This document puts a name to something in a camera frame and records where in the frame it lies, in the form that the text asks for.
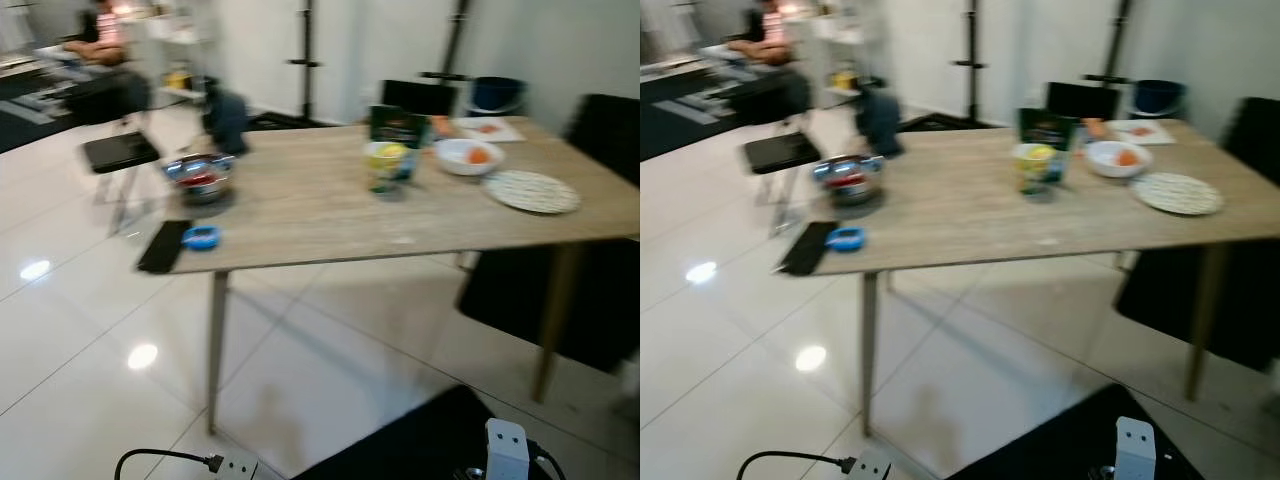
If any dark blue bag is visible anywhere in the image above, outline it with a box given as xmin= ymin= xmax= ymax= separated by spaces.
xmin=858 ymin=78 xmax=905 ymax=159
xmin=205 ymin=78 xmax=252 ymax=157

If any yellow green paper cup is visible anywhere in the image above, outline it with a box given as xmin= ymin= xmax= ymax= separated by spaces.
xmin=1012 ymin=143 xmax=1063 ymax=199
xmin=363 ymin=141 xmax=416 ymax=199

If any white patterned plate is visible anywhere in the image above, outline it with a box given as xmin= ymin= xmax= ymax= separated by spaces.
xmin=1133 ymin=172 xmax=1225 ymax=217
xmin=485 ymin=170 xmax=582 ymax=215

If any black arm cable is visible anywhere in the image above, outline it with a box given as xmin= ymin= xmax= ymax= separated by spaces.
xmin=738 ymin=449 xmax=861 ymax=480
xmin=114 ymin=447 xmax=227 ymax=480

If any black stand pole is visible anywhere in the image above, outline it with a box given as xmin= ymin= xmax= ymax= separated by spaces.
xmin=953 ymin=0 xmax=988 ymax=124
xmin=1082 ymin=0 xmax=1137 ymax=85
xmin=286 ymin=0 xmax=324 ymax=124
xmin=418 ymin=0 xmax=474 ymax=84

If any seated person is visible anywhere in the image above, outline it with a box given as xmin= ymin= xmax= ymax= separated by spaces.
xmin=62 ymin=0 xmax=153 ymax=127
xmin=725 ymin=0 xmax=814 ymax=127

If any white bowl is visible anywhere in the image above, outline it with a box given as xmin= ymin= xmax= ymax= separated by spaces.
xmin=435 ymin=138 xmax=505 ymax=178
xmin=1084 ymin=140 xmax=1154 ymax=180

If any black stool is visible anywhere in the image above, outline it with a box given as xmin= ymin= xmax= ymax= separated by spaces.
xmin=742 ymin=130 xmax=824 ymax=237
xmin=82 ymin=130 xmax=162 ymax=237

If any white cutting board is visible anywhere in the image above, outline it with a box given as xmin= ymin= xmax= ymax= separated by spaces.
xmin=1105 ymin=119 xmax=1178 ymax=147
xmin=452 ymin=117 xmax=526 ymax=144

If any light wooden table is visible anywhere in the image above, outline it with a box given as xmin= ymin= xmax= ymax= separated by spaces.
xmin=775 ymin=119 xmax=1280 ymax=439
xmin=165 ymin=117 xmax=641 ymax=437

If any black foam mat stack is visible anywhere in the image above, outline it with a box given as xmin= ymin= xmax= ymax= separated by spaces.
xmin=565 ymin=93 xmax=641 ymax=187
xmin=1222 ymin=97 xmax=1280 ymax=187

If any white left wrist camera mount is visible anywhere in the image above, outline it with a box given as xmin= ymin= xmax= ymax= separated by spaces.
xmin=850 ymin=446 xmax=894 ymax=480
xmin=215 ymin=452 xmax=259 ymax=480

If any blue bucket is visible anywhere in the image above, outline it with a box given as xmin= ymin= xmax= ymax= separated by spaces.
xmin=1133 ymin=79 xmax=1188 ymax=120
xmin=470 ymin=76 xmax=528 ymax=117

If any metal bowl with red food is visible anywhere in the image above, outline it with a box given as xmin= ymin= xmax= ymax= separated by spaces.
xmin=812 ymin=154 xmax=887 ymax=208
xmin=163 ymin=153 xmax=237 ymax=207

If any black chair back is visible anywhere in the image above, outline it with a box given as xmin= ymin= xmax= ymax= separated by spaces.
xmin=380 ymin=79 xmax=460 ymax=118
xmin=1045 ymin=82 xmax=1122 ymax=121

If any flat black case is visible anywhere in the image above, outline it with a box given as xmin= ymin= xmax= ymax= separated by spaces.
xmin=777 ymin=221 xmax=841 ymax=277
xmin=136 ymin=220 xmax=194 ymax=276

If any green snack bag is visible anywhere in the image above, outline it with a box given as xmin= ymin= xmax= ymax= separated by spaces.
xmin=368 ymin=105 xmax=432 ymax=182
xmin=1018 ymin=107 xmax=1080 ymax=182

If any white shelf rack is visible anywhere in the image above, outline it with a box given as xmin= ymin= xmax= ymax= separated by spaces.
xmin=800 ymin=8 xmax=881 ymax=103
xmin=128 ymin=8 xmax=217 ymax=103

